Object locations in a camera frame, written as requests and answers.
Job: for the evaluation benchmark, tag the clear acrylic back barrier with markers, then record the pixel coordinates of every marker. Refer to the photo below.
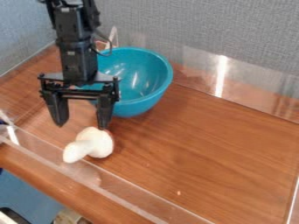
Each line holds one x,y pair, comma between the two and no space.
254,86

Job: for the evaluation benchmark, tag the clear acrylic corner bracket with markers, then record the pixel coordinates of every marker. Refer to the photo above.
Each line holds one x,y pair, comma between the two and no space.
107,40

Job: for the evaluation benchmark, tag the clear acrylic front barrier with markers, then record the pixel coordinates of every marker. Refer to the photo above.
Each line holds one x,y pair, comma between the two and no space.
82,185

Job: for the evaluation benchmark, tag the clear acrylic barrier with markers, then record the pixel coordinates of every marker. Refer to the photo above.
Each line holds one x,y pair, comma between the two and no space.
254,86
82,185

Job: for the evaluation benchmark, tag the blue plastic bowl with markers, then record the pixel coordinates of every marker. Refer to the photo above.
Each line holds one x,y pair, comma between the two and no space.
146,75

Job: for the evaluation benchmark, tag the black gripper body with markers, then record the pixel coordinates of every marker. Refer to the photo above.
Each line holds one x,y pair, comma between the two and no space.
57,89

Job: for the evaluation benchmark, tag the brown toy mushroom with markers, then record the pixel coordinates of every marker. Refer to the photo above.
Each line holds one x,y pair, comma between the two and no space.
94,142

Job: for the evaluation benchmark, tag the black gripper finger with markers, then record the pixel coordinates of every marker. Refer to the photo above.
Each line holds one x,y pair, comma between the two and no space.
57,107
106,105

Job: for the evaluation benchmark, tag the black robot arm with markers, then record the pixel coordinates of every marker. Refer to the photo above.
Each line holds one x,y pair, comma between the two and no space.
75,21

